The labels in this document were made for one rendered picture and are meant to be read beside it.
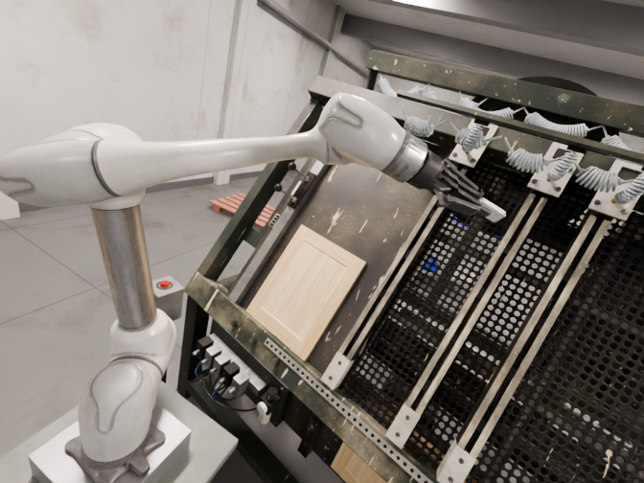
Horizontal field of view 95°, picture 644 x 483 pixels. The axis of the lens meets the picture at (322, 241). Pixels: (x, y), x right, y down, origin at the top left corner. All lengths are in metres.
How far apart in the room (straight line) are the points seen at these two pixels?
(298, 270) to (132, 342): 0.69
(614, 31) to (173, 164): 5.13
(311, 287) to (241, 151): 0.83
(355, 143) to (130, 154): 0.39
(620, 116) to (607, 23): 3.51
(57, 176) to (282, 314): 0.98
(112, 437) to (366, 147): 0.89
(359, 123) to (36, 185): 0.55
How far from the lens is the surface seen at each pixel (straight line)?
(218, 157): 0.61
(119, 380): 0.95
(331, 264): 1.32
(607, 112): 1.86
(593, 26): 5.29
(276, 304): 1.40
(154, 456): 1.14
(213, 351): 1.46
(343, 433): 1.28
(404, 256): 1.21
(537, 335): 1.20
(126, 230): 0.86
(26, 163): 0.68
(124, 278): 0.93
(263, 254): 1.45
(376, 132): 0.57
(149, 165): 0.60
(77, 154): 0.64
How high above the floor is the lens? 1.85
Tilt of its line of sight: 25 degrees down
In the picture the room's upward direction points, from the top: 18 degrees clockwise
